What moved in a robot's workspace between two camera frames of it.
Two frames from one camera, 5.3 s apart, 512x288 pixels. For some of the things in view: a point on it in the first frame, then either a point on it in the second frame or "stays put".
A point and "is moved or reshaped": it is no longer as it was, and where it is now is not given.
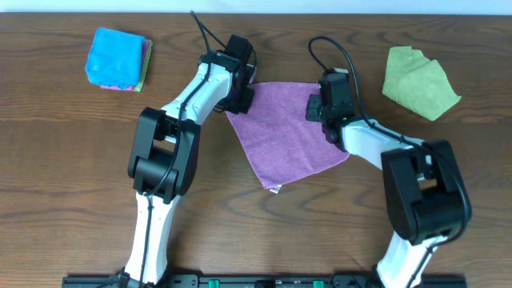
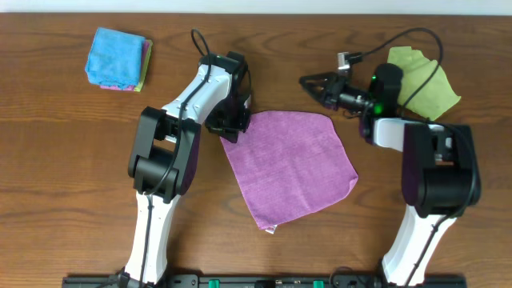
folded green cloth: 139,88 stays put
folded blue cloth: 114,58 stays put
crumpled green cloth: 417,82 stays put
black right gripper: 311,114 → 334,82
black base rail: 265,282 stays put
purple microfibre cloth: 286,145 is moved or reshaped
